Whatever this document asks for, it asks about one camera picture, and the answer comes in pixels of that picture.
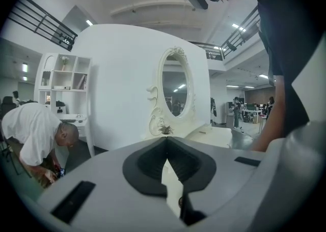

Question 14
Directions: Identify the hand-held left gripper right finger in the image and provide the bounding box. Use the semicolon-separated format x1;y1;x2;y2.
166;136;266;232

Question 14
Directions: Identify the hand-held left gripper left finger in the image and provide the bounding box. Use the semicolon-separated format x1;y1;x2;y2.
37;136;185;232

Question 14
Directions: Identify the person's right forearm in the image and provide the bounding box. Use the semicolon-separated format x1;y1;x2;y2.
250;74;286;153

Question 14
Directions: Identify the small potted plant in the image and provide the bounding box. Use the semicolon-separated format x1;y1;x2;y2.
157;124;175;135

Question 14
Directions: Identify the white shelf unit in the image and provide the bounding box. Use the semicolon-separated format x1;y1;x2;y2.
34;52;93;157

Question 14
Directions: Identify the vase with white flowers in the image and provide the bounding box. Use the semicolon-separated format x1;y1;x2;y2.
59;55;70;72

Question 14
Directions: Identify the black balcony railing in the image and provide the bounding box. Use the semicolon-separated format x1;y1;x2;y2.
188;6;261;61
7;0;78;51

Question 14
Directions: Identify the person's black shirt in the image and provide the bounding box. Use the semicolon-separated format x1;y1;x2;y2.
251;0;326;137

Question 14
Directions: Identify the oval mirror with cream frame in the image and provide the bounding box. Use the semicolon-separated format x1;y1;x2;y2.
146;46;197;135

